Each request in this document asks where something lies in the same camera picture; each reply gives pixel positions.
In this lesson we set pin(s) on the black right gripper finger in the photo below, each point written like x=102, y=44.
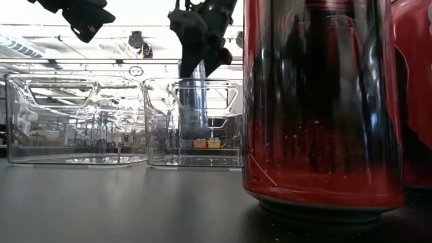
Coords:
x=185, y=67
x=209, y=65

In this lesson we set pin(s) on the clear plastic storage bin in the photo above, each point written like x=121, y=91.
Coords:
x=67, y=155
x=162, y=155

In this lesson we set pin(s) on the red Coca-Cola can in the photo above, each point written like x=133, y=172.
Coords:
x=320, y=135
x=418, y=101

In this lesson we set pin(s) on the horizontal metal crossbar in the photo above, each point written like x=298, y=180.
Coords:
x=84, y=61

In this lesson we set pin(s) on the ribbed metal air duct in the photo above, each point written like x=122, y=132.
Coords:
x=20, y=45

